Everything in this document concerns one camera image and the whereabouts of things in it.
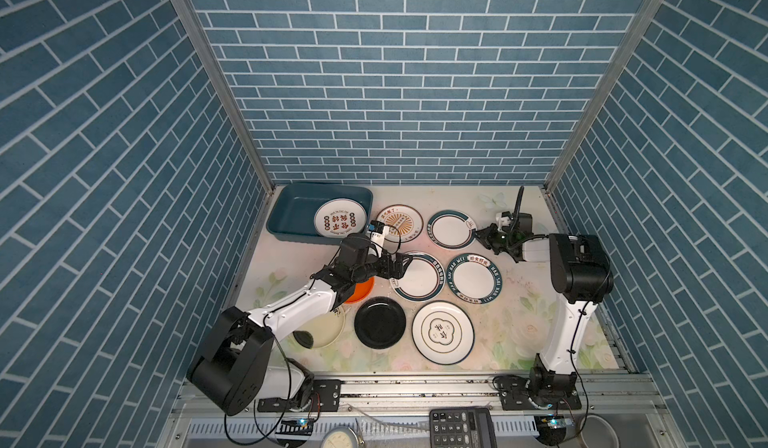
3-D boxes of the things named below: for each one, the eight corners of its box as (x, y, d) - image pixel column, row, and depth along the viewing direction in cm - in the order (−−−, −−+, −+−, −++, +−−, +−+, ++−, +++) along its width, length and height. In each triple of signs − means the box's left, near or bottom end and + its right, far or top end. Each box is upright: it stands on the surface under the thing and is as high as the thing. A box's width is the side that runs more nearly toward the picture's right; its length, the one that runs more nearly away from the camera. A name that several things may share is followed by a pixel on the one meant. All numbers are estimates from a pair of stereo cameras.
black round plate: (353, 348, 83) (352, 345, 81) (357, 300, 92) (357, 297, 90) (405, 348, 83) (405, 346, 81) (404, 301, 92) (405, 297, 90)
